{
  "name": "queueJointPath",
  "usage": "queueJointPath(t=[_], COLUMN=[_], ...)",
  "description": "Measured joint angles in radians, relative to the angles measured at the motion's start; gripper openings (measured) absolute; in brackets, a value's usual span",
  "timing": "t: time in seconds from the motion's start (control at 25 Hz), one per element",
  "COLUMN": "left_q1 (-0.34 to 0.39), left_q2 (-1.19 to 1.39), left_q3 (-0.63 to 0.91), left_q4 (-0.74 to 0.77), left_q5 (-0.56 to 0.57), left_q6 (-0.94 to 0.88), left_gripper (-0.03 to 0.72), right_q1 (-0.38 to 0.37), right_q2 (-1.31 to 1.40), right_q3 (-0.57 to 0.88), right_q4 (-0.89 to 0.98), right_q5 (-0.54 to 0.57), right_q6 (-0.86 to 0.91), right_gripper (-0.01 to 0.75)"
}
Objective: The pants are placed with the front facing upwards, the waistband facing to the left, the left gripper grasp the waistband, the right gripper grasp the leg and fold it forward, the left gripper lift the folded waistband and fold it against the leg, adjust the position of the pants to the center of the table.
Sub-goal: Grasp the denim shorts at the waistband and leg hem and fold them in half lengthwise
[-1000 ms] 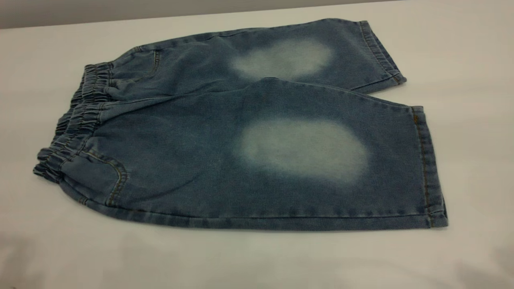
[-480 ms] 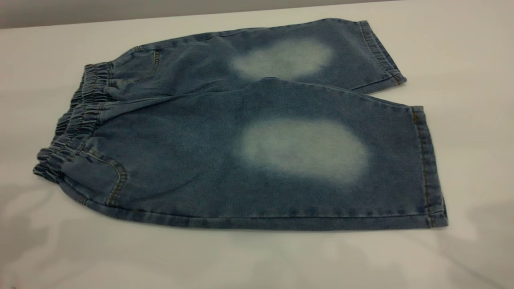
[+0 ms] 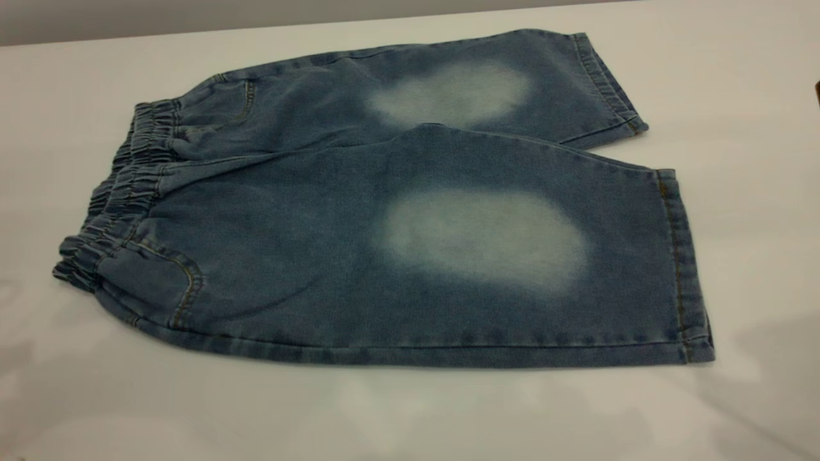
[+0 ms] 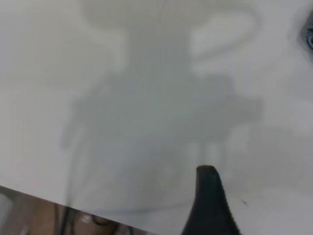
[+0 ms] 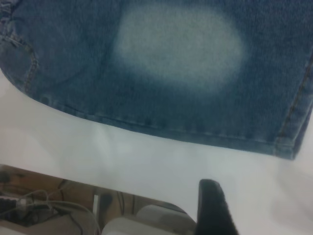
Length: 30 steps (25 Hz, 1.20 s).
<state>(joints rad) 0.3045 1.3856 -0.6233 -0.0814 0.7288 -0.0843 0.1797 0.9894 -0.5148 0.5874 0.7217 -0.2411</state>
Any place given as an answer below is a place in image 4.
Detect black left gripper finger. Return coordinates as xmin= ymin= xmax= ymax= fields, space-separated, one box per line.
xmin=180 ymin=165 xmax=242 ymax=235

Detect blue denim shorts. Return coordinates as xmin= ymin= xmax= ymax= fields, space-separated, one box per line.
xmin=297 ymin=22 xmax=313 ymax=52

